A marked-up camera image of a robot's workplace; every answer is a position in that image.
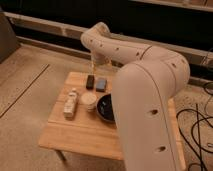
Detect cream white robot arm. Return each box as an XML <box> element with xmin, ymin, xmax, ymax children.
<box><xmin>81</xmin><ymin>22</ymin><xmax>190</xmax><ymax>171</ymax></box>

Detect blue rectangular sponge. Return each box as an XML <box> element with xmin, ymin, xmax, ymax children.
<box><xmin>96</xmin><ymin>78</ymin><xmax>107</xmax><ymax>92</ymax></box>

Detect black rectangular block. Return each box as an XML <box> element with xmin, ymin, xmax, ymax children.
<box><xmin>86</xmin><ymin>75</ymin><xmax>95</xmax><ymax>90</ymax></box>

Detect black bowl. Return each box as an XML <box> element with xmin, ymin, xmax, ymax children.
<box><xmin>97</xmin><ymin>94</ymin><xmax>115</xmax><ymax>123</ymax></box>

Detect white paper cup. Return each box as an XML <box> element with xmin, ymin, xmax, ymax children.
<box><xmin>81</xmin><ymin>92</ymin><xmax>97</xmax><ymax>112</ymax></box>

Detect small white plastic bottle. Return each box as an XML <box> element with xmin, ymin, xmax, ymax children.
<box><xmin>63</xmin><ymin>88</ymin><xmax>78</xmax><ymax>118</ymax></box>

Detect wooden folding table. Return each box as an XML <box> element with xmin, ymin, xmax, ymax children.
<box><xmin>39</xmin><ymin>72</ymin><xmax>186</xmax><ymax>171</ymax></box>

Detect metal table leg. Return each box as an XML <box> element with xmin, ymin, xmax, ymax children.
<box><xmin>55</xmin><ymin>150</ymin><xmax>67</xmax><ymax>162</ymax></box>

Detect dark grey cabinet corner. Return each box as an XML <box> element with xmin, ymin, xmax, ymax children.
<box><xmin>0</xmin><ymin>11</ymin><xmax>20</xmax><ymax>63</ymax></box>

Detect black floor cables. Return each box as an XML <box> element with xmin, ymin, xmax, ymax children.
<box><xmin>175</xmin><ymin>81</ymin><xmax>213</xmax><ymax>171</ymax></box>

